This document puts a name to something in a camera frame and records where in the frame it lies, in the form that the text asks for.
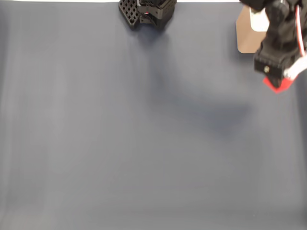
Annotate red cube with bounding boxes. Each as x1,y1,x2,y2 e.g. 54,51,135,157
261,76,295,94

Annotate beige rectangular box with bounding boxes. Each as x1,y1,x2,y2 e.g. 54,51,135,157
235,5,270,54

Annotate white crumpled tissue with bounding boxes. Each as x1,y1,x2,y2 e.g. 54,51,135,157
249,8,270,32

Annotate dark grey mat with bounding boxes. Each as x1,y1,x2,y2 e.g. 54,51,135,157
0,1,307,230

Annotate red white servo wire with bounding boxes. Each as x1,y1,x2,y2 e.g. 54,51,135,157
294,4,307,58

